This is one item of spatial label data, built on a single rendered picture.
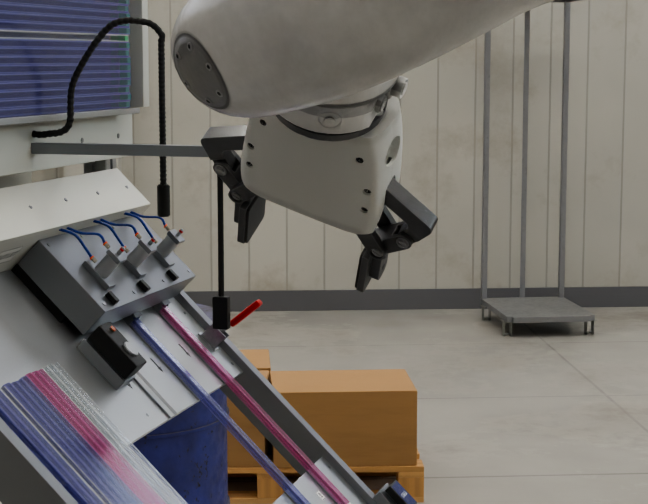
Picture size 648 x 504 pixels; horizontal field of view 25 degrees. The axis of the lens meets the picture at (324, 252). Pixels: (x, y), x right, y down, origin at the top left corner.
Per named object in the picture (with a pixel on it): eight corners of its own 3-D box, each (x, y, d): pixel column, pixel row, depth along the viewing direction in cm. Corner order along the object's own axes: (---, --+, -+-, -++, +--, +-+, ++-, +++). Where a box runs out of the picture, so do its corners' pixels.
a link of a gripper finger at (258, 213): (270, 154, 101) (265, 216, 106) (228, 138, 101) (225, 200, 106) (250, 185, 99) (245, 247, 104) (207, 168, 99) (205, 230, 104)
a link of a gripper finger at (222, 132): (312, 134, 96) (310, 191, 100) (207, 98, 97) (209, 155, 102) (304, 146, 95) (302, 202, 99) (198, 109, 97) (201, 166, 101)
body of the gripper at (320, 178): (427, 72, 92) (404, 188, 100) (281, 17, 94) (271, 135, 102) (382, 150, 87) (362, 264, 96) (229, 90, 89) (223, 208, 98)
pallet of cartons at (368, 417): (114, 508, 478) (112, 395, 473) (129, 448, 552) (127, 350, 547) (430, 502, 485) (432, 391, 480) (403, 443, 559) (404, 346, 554)
